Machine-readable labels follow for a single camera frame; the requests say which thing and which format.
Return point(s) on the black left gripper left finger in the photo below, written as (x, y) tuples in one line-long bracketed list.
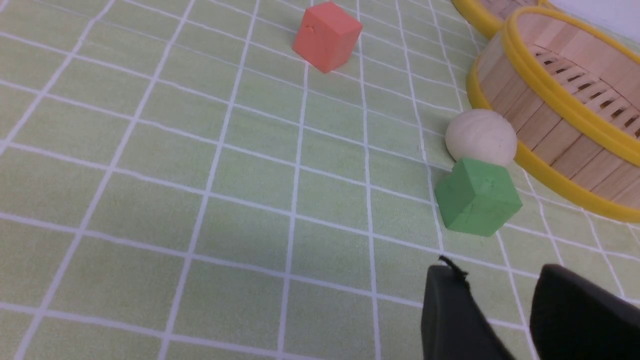
[(452, 326)]

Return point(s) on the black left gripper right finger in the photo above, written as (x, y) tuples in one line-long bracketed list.
[(574, 319)]

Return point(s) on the white bun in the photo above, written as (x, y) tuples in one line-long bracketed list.
[(483, 135)]

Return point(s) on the bamboo steamer tray yellow rims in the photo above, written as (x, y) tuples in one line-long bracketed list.
[(571, 94)]

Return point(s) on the bamboo steamer lid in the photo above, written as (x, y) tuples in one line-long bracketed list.
[(487, 16)]

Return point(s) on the green foam cube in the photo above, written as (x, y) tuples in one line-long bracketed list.
[(477, 197)]

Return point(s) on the green checkered tablecloth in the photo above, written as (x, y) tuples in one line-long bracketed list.
[(178, 184)]

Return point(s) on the red foam cube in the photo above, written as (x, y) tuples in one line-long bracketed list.
[(327, 36)]

